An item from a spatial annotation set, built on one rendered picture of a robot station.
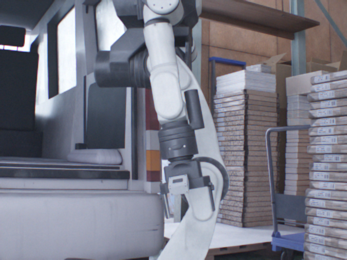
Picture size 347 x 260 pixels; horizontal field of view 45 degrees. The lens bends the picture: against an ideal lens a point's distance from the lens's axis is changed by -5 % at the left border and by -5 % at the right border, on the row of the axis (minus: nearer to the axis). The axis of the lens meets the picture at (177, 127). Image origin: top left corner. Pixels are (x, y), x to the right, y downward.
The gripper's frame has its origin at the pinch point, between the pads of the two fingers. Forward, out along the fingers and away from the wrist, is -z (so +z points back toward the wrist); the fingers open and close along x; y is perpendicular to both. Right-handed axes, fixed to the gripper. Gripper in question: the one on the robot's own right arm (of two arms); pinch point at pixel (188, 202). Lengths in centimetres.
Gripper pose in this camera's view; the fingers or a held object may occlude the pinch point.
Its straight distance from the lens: 104.2
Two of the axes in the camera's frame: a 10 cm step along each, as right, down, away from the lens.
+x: 9.8, -1.8, -1.1
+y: 1.2, 0.8, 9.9
